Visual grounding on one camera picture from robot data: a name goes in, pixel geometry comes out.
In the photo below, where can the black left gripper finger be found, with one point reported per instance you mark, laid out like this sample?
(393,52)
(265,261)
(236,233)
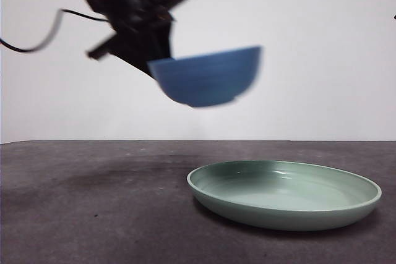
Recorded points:
(133,50)
(164,44)

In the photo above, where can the blue ribbed bowl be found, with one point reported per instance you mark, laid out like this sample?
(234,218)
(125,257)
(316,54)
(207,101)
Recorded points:
(207,78)

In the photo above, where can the pale green round plate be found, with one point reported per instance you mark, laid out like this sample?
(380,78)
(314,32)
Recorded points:
(278,208)

